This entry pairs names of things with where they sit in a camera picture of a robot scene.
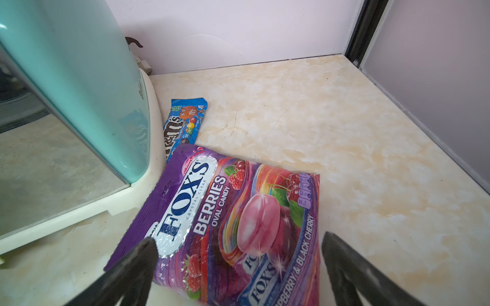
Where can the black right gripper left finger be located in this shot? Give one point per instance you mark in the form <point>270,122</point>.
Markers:
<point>128,282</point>

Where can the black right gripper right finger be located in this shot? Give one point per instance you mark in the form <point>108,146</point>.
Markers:
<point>351,276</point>

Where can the purple Fox's candy bag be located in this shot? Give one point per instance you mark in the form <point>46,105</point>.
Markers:
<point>230,231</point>

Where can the mint green toaster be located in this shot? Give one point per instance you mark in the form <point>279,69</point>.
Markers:
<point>80,121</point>

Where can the blue M&M's candy packet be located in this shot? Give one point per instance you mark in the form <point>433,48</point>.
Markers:
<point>183,123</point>

